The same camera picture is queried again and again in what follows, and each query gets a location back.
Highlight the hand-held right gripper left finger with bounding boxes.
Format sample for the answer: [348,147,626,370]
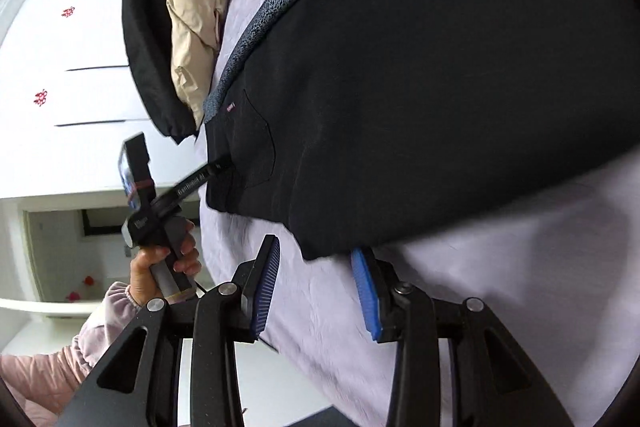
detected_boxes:
[57,234,282,427]

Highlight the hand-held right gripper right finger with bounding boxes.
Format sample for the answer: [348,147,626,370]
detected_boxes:
[350,247,576,427]

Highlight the black pants with grey lining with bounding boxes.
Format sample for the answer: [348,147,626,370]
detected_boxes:
[202,0,640,263]

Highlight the person's left hand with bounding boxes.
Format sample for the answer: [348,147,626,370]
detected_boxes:
[131,220,202,303]

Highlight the white alcove shelf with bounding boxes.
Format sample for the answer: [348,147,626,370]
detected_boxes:
[0,197,201,320]

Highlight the dark cloth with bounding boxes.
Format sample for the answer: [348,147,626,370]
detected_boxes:
[295,404,353,427]

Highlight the lavender bed sheet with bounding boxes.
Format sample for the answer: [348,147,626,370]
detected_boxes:
[192,0,640,427]

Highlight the beige coat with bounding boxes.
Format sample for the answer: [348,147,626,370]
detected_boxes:
[166,0,242,128]

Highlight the black jacket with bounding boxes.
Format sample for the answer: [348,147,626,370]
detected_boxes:
[121,0,201,145]

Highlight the white wardrobe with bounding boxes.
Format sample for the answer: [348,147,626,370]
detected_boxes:
[0,0,201,202]

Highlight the pink padded jacket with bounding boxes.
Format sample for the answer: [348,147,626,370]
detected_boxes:
[0,349,93,427]

